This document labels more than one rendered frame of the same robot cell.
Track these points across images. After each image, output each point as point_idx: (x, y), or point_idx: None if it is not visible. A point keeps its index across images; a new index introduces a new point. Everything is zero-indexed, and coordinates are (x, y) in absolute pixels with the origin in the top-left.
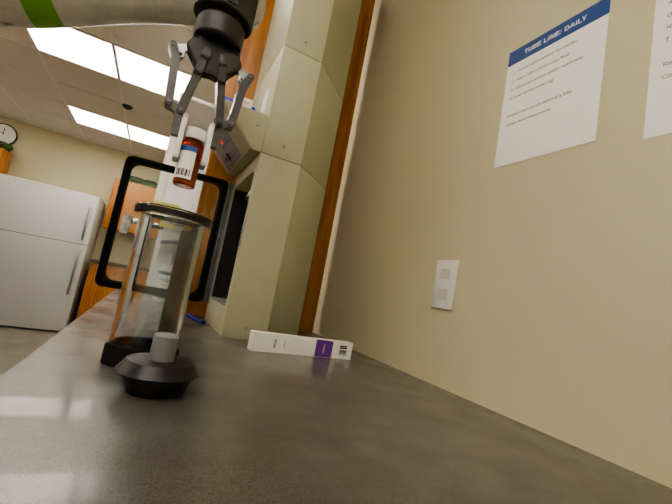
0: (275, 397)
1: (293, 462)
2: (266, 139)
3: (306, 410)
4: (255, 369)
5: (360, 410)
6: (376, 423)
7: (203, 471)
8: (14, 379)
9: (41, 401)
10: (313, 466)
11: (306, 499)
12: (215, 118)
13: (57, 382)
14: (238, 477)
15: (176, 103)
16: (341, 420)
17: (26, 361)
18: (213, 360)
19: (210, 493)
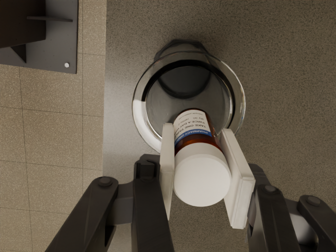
0: (268, 149)
1: (229, 228)
2: None
3: (277, 173)
4: (293, 67)
5: (323, 174)
6: (314, 195)
7: (191, 229)
8: (111, 126)
9: (130, 160)
10: (236, 232)
11: (220, 249)
12: (249, 233)
13: (132, 129)
14: (202, 234)
15: (126, 222)
16: (291, 189)
17: (107, 83)
18: (259, 37)
19: (189, 241)
